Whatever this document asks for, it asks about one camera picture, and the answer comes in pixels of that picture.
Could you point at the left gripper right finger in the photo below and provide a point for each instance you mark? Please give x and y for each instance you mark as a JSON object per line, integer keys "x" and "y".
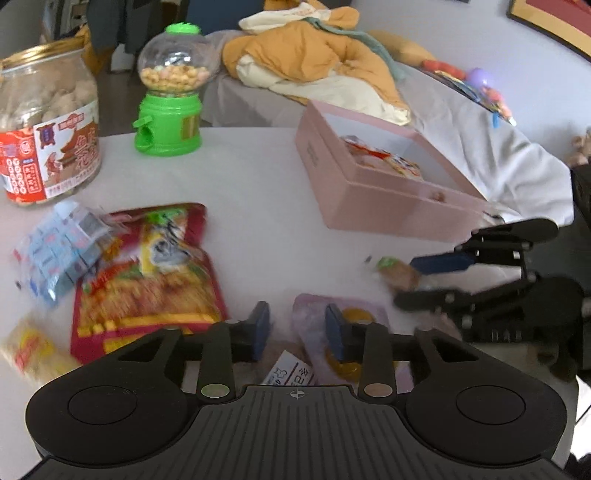
{"x": 369, "y": 345}

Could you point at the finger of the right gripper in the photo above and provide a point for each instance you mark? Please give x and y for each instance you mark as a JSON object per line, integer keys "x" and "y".
{"x": 443, "y": 299}
{"x": 501, "y": 245}

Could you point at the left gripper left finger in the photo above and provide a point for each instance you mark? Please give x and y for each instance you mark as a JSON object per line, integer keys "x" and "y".
{"x": 227, "y": 343}

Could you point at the brown sandwich biscuit pack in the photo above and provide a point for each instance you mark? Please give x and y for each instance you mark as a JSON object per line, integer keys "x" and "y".
{"x": 284, "y": 363}

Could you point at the yellow plum fruit pack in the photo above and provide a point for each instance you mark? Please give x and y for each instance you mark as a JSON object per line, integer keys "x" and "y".
{"x": 308, "y": 320}

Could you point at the hawthorn lollipop pack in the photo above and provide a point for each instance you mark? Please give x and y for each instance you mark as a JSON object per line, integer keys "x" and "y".
{"x": 395, "y": 274}

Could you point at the blue candy cube bag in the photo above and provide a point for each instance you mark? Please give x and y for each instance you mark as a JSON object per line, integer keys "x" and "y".
{"x": 60, "y": 250}

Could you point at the red spicy snack bag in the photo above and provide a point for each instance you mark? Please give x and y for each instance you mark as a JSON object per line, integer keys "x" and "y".
{"x": 153, "y": 274}

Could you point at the panda snack pack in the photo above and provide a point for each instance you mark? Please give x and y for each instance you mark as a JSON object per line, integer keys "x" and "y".
{"x": 394, "y": 164}

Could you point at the pink cardboard box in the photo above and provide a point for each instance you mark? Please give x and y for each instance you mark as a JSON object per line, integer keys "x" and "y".
{"x": 444, "y": 206}

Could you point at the red white snack pack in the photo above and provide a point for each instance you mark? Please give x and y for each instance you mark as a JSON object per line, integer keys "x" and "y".
{"x": 365, "y": 155}

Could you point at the yellow and cream blanket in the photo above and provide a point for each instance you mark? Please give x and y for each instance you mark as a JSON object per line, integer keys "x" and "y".
{"x": 307, "y": 51}

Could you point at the green gumball candy dispenser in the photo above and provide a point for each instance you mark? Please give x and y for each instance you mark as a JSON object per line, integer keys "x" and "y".
{"x": 173, "y": 66}

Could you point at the gold-lid peanut snack jar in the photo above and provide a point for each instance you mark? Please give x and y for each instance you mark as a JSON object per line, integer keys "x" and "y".
{"x": 49, "y": 123}

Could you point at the dark jacket on chair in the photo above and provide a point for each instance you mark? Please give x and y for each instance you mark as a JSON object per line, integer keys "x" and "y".
{"x": 123, "y": 22}

